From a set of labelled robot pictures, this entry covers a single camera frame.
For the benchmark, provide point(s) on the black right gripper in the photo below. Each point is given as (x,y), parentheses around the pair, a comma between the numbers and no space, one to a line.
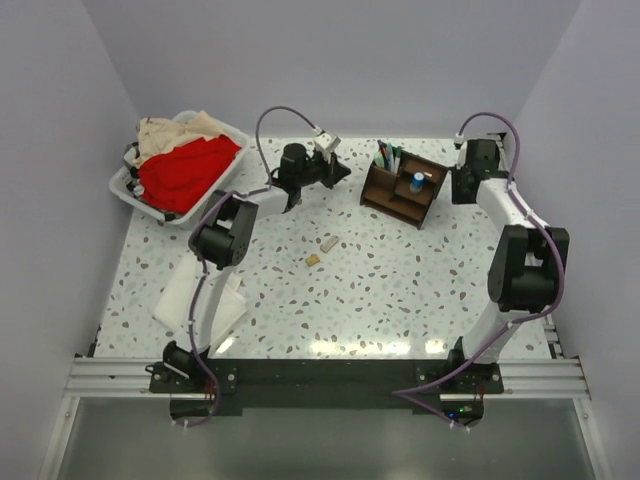
(455,173)

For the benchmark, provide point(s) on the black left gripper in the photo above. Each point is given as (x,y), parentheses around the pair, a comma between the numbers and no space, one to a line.
(334,172)

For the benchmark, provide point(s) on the blue pen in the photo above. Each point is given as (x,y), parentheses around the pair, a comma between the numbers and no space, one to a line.
(382,149)

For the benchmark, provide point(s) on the teal capped white marker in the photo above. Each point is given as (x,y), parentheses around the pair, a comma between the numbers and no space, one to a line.
(394,166)

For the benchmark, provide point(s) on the green capped white marker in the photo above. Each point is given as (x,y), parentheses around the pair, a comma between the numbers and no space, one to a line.
(397,159)

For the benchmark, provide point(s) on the brown wooden desk organizer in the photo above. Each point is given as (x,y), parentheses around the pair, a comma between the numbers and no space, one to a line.
(389,193)

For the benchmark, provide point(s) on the grey blue cylinder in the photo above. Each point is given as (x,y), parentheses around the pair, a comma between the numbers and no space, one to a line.
(417,183)

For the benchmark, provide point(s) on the beige eraser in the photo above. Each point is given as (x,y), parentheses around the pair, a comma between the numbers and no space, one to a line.
(329,244)

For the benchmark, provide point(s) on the small tan sharpener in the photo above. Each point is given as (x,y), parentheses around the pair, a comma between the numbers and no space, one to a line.
(312,260)

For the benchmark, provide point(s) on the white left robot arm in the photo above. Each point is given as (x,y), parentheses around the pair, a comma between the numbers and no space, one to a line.
(222,237)

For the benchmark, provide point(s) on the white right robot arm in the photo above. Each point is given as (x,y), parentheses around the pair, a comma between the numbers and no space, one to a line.
(526,277)

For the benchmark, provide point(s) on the light green highlighter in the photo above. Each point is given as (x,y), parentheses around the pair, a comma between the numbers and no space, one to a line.
(381,161)

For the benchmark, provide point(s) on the red cloth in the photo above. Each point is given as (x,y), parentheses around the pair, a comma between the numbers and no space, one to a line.
(176,181)

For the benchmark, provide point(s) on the beige cloth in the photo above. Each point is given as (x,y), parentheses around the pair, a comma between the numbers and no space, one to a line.
(156,136)

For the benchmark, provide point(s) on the white folded cloth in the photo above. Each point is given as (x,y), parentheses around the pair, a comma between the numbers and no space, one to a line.
(200,315)

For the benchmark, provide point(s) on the white plastic basket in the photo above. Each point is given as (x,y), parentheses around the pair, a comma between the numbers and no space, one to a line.
(126,186)

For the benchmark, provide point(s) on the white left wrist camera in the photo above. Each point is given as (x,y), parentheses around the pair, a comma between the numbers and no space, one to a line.
(326,143)

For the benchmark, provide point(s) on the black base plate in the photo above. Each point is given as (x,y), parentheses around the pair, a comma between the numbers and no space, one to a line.
(229,387)

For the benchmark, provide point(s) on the aluminium front rail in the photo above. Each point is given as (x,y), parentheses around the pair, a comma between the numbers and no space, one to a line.
(522,379)

